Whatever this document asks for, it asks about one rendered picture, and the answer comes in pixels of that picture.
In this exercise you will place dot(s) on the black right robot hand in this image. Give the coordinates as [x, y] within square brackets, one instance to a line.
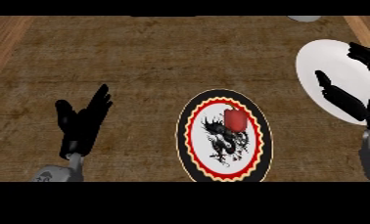
[343, 99]

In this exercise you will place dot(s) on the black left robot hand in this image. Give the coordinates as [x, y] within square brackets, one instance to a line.
[81, 123]

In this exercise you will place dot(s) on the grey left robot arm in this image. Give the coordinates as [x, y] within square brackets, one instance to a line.
[65, 170]

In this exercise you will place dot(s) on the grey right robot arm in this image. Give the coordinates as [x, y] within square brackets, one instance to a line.
[364, 151]

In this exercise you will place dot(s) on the plain white plate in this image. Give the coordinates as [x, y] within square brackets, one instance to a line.
[331, 71]

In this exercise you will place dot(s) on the red bell pepper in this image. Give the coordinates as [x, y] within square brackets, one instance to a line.
[235, 119]

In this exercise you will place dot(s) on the black red dragon plate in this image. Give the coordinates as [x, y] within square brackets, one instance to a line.
[223, 136]

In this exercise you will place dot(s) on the pale grey round object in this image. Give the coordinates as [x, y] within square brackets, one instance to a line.
[303, 18]

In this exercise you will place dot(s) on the brown woven placemat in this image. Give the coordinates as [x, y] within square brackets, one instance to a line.
[182, 71]

